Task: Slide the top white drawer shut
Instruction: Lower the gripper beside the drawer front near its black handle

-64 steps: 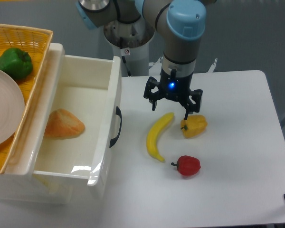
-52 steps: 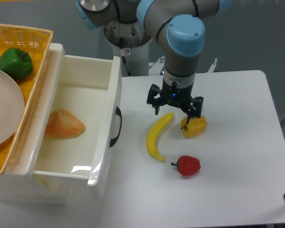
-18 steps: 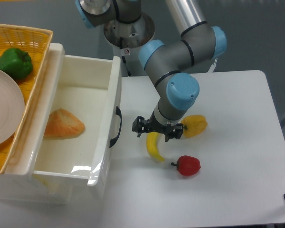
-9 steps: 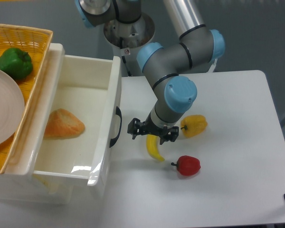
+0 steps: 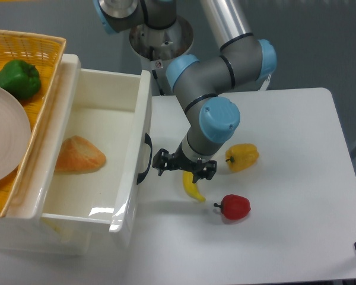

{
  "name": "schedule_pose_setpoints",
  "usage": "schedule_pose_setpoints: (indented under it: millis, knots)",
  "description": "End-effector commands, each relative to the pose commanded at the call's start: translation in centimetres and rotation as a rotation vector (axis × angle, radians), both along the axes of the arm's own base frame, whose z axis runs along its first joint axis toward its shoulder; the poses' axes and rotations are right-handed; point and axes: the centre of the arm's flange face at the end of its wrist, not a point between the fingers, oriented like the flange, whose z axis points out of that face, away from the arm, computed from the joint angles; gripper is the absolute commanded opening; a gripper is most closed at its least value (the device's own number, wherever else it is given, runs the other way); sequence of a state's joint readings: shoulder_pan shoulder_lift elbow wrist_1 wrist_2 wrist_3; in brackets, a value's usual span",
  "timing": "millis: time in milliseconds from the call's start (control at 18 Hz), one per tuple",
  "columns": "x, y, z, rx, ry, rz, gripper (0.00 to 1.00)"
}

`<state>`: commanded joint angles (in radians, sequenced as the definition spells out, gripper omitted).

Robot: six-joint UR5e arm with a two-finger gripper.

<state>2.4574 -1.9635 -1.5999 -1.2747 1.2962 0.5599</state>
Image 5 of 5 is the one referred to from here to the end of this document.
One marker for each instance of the white drawer cabinet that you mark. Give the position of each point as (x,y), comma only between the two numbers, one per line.
(24,228)

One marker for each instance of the yellow banana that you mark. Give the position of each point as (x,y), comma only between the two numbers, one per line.
(191,188)

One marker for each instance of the beige plate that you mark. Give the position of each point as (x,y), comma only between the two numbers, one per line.
(15,133)

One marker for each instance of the yellow bell pepper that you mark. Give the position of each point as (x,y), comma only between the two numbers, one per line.
(241,156)

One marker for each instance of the red bell pepper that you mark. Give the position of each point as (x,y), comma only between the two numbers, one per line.
(234,207)

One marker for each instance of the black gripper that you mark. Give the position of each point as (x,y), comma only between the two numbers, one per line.
(163,161)

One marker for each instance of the white table frame bracket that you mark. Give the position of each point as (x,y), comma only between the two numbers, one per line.
(266,83)

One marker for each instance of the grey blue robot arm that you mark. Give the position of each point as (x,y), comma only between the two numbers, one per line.
(199,86)

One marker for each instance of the orange bread loaf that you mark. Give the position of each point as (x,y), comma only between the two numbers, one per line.
(79,155)

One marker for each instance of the yellow woven basket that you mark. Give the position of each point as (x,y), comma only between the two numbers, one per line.
(45,52)

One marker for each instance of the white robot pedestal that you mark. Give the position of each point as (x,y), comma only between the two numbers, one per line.
(158,48)

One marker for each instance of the green bell pepper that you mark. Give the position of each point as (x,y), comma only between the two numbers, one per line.
(20,79)

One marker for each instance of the white top drawer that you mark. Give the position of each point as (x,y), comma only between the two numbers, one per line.
(112,111)

